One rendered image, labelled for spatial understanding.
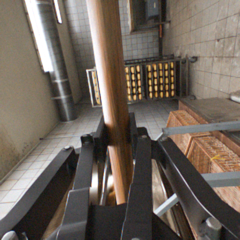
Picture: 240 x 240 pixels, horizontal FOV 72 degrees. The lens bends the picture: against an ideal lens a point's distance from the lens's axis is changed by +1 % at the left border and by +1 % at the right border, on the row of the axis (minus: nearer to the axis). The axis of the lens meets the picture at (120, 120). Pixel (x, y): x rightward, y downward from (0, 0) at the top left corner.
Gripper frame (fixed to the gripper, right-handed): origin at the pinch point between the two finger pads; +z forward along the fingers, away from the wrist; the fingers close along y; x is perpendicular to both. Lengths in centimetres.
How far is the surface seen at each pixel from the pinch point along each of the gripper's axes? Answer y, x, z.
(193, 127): 44, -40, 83
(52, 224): -63, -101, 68
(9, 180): -131, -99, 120
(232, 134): 67, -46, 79
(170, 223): 22, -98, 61
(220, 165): 47, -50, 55
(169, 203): 15, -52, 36
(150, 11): 75, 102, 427
